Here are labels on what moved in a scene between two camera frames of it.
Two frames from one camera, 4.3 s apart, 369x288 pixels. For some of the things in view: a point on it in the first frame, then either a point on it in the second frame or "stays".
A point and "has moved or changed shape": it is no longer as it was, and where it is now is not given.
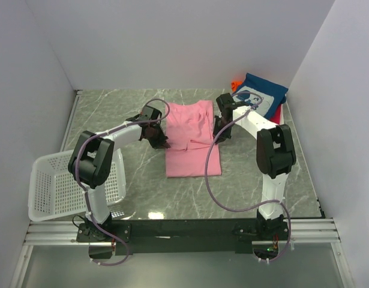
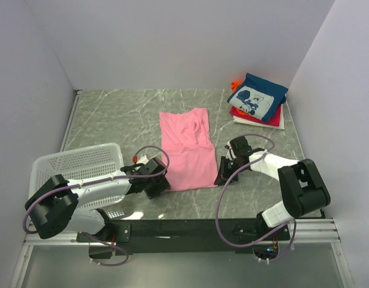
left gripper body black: [157, 137] to [156, 185]
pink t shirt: [189, 132] has moved or changed shape
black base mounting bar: [128, 235] stays
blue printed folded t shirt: [262, 96] stays
